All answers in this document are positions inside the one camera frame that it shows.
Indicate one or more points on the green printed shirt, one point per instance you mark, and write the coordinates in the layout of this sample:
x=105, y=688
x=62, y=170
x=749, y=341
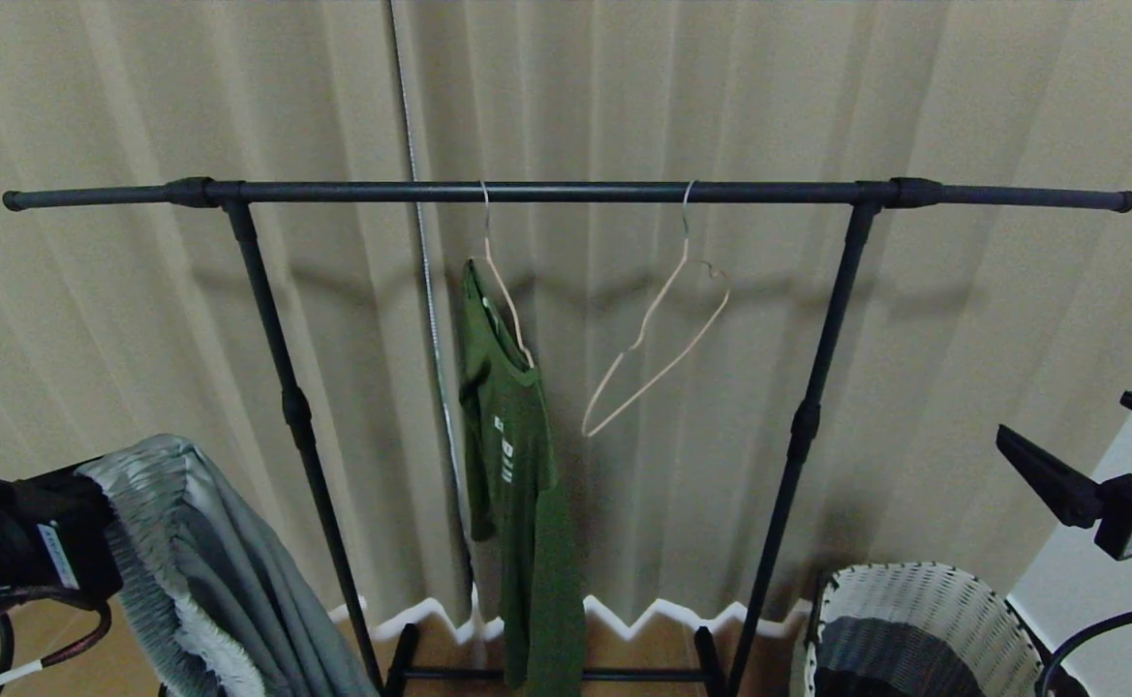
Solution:
x=517, y=484

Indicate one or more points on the pink clothes hanger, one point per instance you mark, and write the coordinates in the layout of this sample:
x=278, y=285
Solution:
x=503, y=290
x=687, y=247

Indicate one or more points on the black clothes rack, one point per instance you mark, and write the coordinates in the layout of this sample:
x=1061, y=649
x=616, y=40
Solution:
x=575, y=192

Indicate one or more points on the beige curtain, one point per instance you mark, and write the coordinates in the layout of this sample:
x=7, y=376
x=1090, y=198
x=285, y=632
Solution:
x=817, y=97

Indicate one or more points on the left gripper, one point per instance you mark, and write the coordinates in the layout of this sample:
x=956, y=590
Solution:
x=4, y=542

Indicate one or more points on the white laundry basket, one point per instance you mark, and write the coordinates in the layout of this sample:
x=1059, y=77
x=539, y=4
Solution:
x=914, y=610

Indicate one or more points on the pale grey garment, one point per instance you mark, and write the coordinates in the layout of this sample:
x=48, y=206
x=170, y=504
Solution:
x=236, y=581

